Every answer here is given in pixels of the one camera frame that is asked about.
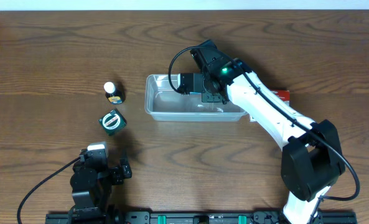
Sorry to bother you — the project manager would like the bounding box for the clear plastic container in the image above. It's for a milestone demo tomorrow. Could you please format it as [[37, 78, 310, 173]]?
[[144, 74, 247, 122]]

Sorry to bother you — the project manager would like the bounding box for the red white medicine box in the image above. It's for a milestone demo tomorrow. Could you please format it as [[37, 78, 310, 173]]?
[[249, 90, 291, 123]]

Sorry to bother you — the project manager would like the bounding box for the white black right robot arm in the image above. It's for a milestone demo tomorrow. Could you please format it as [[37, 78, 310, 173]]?
[[173, 40, 347, 223]]

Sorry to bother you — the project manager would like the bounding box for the green Zam-Buk box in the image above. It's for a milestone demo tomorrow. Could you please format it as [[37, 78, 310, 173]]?
[[98, 109, 127, 136]]

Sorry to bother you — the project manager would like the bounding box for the dark Woods syrup bottle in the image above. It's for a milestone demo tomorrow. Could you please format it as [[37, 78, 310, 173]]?
[[103, 82, 125, 105]]

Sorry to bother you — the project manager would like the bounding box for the black mounting rail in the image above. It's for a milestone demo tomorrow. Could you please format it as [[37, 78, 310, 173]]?
[[45, 210, 358, 224]]

